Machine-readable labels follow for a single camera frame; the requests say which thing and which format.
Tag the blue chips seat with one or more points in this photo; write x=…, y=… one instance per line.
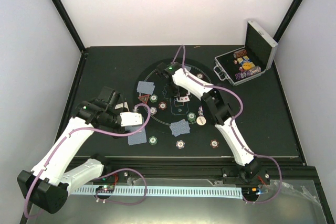
x=153, y=110
x=200, y=111

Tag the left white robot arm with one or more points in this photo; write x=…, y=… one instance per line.
x=48, y=184

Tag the blue chip stack front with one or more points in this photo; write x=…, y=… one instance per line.
x=180, y=144

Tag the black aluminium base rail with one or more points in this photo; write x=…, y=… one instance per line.
x=222, y=169

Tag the orange big blind button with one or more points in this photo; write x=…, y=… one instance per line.
x=247, y=65

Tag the orange chip row in case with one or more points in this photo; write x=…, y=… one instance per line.
x=240, y=53

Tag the white card box tray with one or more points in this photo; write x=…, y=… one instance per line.
x=123, y=105

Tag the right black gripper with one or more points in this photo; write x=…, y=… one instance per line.
x=183, y=93

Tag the round black poker mat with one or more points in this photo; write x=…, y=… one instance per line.
x=159, y=124

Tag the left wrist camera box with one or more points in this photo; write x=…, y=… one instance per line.
x=130, y=119

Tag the red triangle marker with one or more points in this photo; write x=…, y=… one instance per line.
x=144, y=98

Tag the purple chip row in case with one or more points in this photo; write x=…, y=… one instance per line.
x=241, y=75

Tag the aluminium poker case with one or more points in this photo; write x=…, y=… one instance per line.
x=251, y=60

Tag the face up red card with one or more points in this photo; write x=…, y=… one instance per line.
x=183, y=99

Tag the green chip stack front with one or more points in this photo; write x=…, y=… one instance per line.
x=152, y=140

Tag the green chips seat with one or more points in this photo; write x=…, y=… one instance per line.
x=191, y=117
x=153, y=98

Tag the blue playing card box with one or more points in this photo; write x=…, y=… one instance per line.
x=244, y=59

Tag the left black frame post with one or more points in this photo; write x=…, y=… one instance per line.
x=69, y=24

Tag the black frame post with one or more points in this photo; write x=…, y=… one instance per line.
x=294, y=6
x=69, y=24

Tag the right black frame post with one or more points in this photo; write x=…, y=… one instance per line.
x=294, y=6

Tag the white dealer button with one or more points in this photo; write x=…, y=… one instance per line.
x=201, y=120

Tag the brown chip stack front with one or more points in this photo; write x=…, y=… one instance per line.
x=214, y=143

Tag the burn card off mat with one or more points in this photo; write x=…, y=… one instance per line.
x=138, y=138

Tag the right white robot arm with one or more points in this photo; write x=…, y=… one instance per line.
x=216, y=112

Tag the white slotted cable duct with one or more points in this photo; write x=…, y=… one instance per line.
x=160, y=191

